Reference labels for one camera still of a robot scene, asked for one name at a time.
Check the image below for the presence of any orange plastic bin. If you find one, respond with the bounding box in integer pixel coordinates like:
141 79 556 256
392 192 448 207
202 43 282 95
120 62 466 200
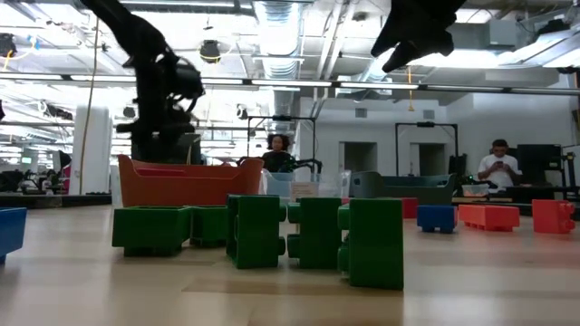
117 154 266 209

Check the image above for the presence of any black aluminium table frame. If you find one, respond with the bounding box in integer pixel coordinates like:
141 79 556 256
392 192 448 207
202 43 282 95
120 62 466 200
0 192 113 209

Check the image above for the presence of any teal plastic bin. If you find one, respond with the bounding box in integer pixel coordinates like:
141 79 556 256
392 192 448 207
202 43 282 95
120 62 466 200
348 170 457 206

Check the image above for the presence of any black monitor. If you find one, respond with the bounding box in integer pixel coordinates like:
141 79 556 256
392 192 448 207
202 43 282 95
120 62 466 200
179 132 203 166
516 143 564 187

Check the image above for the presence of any person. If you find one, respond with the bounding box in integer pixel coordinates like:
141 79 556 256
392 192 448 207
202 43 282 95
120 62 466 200
477 138 523 192
260 134 296 174

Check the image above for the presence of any black gantry frame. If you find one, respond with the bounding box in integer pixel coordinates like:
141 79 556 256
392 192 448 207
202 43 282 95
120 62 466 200
246 114 317 176
393 120 459 178

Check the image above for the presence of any long green building block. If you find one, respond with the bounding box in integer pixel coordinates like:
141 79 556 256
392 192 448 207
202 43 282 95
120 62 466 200
336 197 405 292

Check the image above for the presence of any white building column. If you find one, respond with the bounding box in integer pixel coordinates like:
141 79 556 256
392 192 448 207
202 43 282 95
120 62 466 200
71 102 114 197

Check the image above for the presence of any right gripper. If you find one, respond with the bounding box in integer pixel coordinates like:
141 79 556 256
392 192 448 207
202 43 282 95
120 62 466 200
370 0 468 73

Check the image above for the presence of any silver ventilation duct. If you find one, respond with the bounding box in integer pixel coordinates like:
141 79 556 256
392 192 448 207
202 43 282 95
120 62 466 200
251 0 305 117
360 26 409 85

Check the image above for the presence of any clear labelled plastic container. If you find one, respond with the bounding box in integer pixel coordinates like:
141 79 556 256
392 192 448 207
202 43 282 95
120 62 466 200
261 169 353 204

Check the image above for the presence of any blue toy building block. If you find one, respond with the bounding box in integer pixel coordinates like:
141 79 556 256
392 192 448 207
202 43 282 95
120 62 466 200
416 205 458 235
0 206 28 264

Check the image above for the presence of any long ceiling light strip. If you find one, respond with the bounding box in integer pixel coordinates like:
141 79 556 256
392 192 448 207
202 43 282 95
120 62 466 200
0 72 580 96

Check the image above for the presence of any clear plastic tub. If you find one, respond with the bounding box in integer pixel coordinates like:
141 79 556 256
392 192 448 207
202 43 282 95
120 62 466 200
460 182 491 198

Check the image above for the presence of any green toy building block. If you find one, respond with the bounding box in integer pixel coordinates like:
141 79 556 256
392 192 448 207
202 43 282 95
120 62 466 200
226 194 288 271
188 205 229 249
286 197 343 272
111 206 192 258

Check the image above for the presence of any yellow hanging pendant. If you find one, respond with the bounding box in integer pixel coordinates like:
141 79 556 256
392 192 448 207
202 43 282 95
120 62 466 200
406 64 417 113

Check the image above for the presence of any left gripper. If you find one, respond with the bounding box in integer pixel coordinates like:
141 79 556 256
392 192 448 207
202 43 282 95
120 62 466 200
115 52 206 137

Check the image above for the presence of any orange toy building block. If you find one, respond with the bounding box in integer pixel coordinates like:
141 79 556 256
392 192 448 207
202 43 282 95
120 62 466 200
457 204 521 233
531 198 577 235

